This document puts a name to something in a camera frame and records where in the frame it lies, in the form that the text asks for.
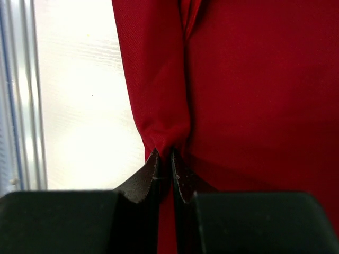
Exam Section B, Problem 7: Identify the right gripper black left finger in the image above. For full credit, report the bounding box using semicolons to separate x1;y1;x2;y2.
1;150;160;253

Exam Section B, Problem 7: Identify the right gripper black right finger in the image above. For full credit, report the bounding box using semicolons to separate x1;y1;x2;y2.
171;150;338;253

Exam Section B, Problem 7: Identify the red cloth napkin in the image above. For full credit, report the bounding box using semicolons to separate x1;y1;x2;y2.
112;1;338;253

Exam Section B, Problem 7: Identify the aluminium front rail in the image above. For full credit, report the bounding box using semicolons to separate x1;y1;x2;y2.
1;0;48;195

